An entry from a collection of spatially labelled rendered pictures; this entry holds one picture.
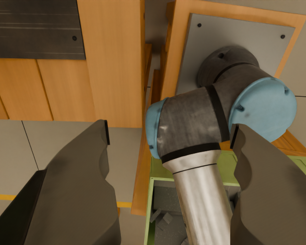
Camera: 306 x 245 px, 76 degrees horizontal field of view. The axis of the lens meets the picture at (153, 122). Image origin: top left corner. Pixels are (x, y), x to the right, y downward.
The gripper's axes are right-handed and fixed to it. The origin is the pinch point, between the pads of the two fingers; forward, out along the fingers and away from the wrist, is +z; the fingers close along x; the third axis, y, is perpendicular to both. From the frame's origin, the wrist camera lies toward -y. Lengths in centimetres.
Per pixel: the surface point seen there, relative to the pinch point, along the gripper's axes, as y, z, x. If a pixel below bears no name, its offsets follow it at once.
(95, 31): -0.4, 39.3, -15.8
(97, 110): 20.2, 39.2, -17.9
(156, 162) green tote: 41, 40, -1
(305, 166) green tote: 44, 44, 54
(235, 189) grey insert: 57, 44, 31
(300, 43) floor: 15, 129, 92
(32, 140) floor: 101, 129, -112
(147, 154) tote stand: 46, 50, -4
